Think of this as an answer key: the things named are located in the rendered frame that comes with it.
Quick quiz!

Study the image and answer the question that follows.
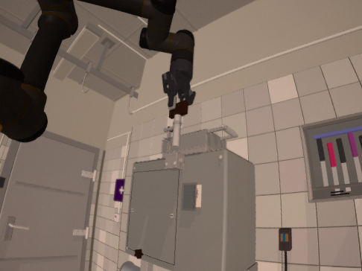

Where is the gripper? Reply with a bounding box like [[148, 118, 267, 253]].
[[161, 57, 197, 110]]

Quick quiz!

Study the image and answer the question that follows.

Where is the white door hinge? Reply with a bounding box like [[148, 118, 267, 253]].
[[72, 227, 90, 240], [81, 169, 98, 182]]

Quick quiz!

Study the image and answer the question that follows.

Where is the grey bandsaw head body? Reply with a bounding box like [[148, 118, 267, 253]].
[[124, 147, 257, 271]]

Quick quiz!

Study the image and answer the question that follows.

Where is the grey room door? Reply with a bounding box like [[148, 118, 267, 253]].
[[0, 131, 106, 271]]

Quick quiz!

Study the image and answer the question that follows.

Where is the grey ribbed motor housing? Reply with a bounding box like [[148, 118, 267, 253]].
[[161, 129, 227, 156]]

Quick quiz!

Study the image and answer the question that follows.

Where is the grey ceiling panel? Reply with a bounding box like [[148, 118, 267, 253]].
[[53, 22, 150, 101]]

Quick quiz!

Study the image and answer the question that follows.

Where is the grey control box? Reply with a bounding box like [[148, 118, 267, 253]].
[[181, 182, 203, 212]]

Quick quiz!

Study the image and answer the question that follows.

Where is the blue magnetic bar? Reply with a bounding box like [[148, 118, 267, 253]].
[[313, 126, 362, 141]]

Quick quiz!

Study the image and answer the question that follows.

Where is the grey knife rack board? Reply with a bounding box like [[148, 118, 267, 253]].
[[299, 112, 362, 203]]

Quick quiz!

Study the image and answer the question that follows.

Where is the white round cap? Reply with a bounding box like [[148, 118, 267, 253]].
[[120, 261, 140, 271]]

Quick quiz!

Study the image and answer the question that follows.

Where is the grey handwheel post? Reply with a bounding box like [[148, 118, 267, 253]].
[[171, 112, 182, 148]]

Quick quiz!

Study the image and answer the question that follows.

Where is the grey loop handle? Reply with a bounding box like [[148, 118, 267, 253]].
[[207, 125, 239, 141]]

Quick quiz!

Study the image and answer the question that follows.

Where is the grey ceiling rail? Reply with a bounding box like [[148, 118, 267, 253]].
[[0, 12, 140, 100]]

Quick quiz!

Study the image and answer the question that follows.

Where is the grey post bracket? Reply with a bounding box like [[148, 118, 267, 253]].
[[164, 152, 185, 170]]

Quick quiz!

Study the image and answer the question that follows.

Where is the white wall pipe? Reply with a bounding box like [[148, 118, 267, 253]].
[[128, 25, 362, 115]]

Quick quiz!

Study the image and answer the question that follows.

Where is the white wall conduit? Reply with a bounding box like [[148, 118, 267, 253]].
[[107, 131, 133, 216]]

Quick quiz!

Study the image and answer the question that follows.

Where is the grey rail hanger bracket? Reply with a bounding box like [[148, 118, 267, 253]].
[[95, 37, 116, 71]]

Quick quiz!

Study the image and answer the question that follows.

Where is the purple wall sign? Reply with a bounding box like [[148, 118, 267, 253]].
[[113, 178, 126, 203]]

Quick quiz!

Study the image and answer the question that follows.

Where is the pink handled knife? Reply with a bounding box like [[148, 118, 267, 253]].
[[326, 141, 340, 187]]

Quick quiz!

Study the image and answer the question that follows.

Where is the black wall switch box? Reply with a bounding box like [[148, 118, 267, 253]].
[[278, 227, 293, 252]]

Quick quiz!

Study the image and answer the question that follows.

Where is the magenta handled knife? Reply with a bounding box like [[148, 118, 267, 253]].
[[346, 132, 362, 183]]

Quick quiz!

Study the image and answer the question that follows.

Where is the white door handle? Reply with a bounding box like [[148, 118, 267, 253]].
[[3, 216, 31, 242]]

